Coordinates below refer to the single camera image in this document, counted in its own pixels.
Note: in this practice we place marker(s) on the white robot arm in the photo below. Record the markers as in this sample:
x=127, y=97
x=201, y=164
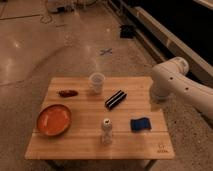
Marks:
x=170, y=77

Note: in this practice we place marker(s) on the translucent plastic cup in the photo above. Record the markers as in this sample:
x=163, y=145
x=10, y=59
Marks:
x=96, y=81

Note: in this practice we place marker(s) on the black white striped block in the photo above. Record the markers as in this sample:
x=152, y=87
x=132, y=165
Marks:
x=117, y=98

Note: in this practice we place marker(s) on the wooden folding table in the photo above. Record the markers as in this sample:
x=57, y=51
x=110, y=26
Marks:
x=83, y=139

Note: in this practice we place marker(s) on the white salt shaker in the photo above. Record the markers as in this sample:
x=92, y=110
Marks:
x=106, y=136

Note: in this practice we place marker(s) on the blue sponge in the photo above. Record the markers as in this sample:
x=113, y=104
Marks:
x=140, y=124

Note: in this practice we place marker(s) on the black box on floor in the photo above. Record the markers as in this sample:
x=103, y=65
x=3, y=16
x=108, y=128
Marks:
x=127, y=31

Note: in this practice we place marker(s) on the orange plate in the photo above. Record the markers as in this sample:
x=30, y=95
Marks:
x=54, y=120

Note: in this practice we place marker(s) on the grey equipment base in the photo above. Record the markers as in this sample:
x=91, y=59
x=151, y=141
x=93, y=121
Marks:
x=56, y=6

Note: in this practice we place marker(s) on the long wall rail ledge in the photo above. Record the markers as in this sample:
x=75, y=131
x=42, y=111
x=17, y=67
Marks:
x=161, y=43

